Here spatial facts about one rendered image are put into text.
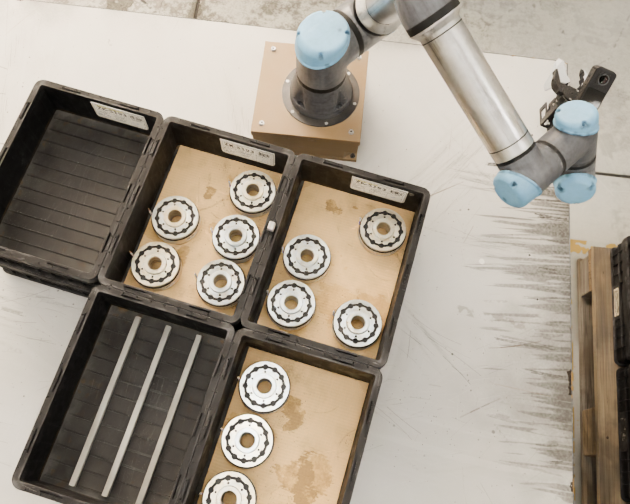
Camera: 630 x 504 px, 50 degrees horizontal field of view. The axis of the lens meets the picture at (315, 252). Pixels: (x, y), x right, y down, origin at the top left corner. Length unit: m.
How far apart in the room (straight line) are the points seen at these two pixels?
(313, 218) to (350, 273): 0.15
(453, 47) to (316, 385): 0.71
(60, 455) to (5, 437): 0.21
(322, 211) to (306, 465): 0.55
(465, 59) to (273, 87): 0.66
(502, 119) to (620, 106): 1.74
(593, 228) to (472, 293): 1.05
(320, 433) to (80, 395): 0.49
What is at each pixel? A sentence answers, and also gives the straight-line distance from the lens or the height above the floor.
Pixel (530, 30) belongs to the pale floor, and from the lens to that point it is 2.96.
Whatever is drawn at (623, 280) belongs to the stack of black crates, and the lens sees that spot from 2.32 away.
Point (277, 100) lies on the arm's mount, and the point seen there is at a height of 0.80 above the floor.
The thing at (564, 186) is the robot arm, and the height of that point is 1.10.
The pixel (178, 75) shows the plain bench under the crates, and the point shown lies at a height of 0.70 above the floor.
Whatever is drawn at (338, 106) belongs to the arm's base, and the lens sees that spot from 1.65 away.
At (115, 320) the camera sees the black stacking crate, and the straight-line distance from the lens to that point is 1.49.
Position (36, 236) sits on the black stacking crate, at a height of 0.83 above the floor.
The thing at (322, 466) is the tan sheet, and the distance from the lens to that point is 1.40.
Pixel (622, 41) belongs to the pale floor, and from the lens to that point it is 3.08.
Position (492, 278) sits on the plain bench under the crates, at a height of 0.70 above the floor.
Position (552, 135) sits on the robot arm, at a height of 1.19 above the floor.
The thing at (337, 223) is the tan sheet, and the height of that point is 0.83.
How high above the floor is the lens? 2.23
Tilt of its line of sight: 71 degrees down
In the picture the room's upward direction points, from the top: 6 degrees clockwise
